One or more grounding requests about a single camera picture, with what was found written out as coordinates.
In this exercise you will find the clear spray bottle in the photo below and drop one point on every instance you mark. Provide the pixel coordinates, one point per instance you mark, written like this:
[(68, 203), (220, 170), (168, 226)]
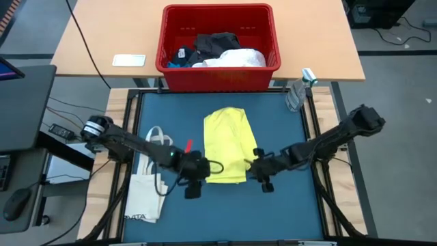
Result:
[(295, 97)]

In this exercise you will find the yellow shirt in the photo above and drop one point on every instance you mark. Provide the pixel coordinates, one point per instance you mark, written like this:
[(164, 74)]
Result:
[(225, 143)]

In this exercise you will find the black keyboard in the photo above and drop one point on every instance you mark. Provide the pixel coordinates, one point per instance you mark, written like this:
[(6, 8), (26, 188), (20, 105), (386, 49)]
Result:
[(4, 172)]

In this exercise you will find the light wooden desk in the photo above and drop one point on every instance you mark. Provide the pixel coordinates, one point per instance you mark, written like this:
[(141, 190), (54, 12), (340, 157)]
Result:
[(307, 41)]

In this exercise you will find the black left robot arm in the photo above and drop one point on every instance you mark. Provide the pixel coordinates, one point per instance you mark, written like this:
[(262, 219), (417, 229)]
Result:
[(136, 143)]

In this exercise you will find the dark grey garment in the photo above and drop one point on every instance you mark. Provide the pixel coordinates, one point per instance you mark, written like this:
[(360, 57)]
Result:
[(215, 44)]

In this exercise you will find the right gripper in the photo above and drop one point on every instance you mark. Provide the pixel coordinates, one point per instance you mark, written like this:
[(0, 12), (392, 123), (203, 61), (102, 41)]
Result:
[(269, 169)]

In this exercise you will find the dark grey side desk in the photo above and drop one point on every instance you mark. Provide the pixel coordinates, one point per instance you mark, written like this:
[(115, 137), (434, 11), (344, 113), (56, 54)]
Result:
[(24, 109)]

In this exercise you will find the black power adapter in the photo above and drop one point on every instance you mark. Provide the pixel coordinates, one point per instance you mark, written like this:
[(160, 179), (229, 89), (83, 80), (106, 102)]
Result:
[(60, 131)]

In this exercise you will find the black aluminium table frame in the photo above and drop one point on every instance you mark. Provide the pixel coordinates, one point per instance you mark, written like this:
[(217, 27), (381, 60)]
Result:
[(147, 91)]

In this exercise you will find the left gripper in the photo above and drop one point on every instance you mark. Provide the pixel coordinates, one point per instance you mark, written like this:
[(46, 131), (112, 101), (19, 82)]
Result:
[(194, 169)]

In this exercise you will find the blue table mat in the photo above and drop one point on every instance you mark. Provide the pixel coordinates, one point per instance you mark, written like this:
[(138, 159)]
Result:
[(222, 212)]

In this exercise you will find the white rectangular card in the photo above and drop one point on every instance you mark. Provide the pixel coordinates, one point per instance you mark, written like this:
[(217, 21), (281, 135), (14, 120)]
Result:
[(129, 60)]

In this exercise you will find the cream canvas tote bag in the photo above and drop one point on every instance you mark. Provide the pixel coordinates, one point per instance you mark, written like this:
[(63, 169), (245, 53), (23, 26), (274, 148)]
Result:
[(143, 198)]

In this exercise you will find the white lace garment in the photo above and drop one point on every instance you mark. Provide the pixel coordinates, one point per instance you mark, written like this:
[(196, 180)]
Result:
[(239, 58)]

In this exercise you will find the red plastic laundry basket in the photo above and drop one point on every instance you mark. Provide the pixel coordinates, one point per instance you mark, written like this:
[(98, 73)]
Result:
[(218, 82)]

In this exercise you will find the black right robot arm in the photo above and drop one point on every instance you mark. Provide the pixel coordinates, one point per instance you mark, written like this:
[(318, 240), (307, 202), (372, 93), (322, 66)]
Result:
[(327, 140)]

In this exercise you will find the navy garment with white label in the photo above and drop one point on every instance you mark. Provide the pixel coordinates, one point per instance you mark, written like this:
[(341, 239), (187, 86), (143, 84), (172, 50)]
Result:
[(175, 59)]

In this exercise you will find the black computer mouse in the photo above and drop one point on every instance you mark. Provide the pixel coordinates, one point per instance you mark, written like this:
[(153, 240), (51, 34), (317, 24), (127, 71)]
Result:
[(15, 205)]

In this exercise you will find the computer screen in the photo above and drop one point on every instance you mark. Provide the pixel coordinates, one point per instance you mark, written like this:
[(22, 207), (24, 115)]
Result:
[(7, 72)]

